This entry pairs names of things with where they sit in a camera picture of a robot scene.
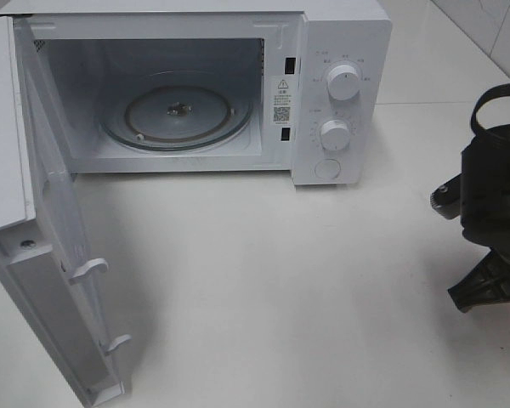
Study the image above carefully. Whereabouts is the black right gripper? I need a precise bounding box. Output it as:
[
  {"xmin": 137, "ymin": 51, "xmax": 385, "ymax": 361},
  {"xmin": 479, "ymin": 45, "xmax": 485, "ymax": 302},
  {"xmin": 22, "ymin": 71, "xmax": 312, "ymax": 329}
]
[{"xmin": 447, "ymin": 125, "xmax": 510, "ymax": 313}]

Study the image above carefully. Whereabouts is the round door release button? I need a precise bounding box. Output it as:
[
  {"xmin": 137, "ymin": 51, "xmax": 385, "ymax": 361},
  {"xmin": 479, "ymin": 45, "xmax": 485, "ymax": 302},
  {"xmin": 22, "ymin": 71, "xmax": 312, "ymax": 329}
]
[{"xmin": 314, "ymin": 159, "xmax": 341, "ymax": 180}]

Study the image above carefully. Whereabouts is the white timer knob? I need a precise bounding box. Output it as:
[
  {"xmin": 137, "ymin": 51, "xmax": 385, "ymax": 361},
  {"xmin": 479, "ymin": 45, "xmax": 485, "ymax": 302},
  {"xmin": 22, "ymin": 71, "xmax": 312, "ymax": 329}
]
[{"xmin": 320, "ymin": 120, "xmax": 351, "ymax": 151}]

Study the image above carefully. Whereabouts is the white microwave door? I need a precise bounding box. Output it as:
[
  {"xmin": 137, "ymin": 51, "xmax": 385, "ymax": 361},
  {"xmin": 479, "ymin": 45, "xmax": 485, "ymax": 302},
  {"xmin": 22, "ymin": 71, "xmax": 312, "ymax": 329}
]
[{"xmin": 0, "ymin": 15, "xmax": 129, "ymax": 407}]

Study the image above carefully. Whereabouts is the upper white power knob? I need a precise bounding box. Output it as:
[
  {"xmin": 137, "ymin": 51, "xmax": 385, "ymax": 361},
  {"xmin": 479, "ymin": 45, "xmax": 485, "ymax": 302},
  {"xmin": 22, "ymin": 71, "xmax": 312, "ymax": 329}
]
[{"xmin": 326, "ymin": 61, "xmax": 361, "ymax": 101}]

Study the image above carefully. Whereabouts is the white microwave oven body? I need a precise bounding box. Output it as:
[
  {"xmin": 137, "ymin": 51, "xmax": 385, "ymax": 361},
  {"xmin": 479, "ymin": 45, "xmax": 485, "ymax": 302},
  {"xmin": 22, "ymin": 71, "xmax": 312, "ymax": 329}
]
[{"xmin": 0, "ymin": 1, "xmax": 392, "ymax": 185}]

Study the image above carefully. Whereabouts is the warning label with QR code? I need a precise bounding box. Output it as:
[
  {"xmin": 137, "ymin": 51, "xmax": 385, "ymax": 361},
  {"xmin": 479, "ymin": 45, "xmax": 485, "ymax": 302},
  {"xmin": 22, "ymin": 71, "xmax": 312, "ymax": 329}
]
[{"xmin": 271, "ymin": 76, "xmax": 295, "ymax": 126}]

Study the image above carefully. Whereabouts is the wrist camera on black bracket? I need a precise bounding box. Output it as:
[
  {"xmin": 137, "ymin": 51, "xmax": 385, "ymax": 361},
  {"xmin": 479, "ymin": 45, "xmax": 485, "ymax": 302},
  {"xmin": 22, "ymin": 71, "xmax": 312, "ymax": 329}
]
[{"xmin": 430, "ymin": 175, "xmax": 461, "ymax": 220}]

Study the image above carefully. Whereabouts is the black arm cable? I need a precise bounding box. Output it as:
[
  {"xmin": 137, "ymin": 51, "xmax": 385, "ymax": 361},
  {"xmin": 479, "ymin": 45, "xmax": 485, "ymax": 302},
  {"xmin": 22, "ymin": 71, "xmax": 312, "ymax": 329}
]
[{"xmin": 469, "ymin": 82, "xmax": 510, "ymax": 150}]

